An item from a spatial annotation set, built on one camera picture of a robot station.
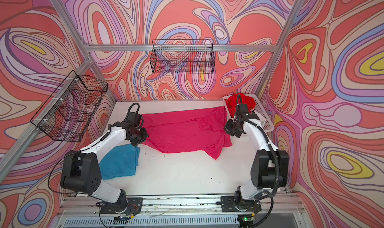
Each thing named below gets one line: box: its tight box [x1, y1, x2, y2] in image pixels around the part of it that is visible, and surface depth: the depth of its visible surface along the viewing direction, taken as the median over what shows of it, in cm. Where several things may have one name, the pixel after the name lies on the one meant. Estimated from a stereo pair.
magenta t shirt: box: [141, 106, 233, 160], surface depth 103 cm
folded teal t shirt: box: [99, 144, 141, 180], surface depth 87 cm
